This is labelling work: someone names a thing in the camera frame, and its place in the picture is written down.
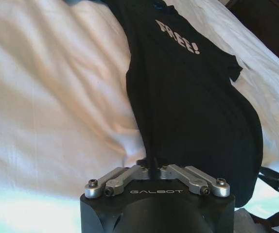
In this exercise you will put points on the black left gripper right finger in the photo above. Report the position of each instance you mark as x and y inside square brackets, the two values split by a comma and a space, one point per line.
[193, 178]

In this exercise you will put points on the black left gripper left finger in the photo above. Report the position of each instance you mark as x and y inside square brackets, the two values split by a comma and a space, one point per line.
[120, 178]

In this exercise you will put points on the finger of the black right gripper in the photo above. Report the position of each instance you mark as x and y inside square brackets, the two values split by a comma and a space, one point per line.
[273, 171]
[270, 182]

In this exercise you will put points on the black T-shirt with FREE print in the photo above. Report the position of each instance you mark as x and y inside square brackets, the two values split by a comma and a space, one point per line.
[185, 106]

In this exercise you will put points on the white bed sheet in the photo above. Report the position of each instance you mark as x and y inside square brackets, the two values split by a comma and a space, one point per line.
[52, 102]

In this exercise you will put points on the dark wooden bed headboard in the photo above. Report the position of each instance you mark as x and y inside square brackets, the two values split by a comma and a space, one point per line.
[266, 26]

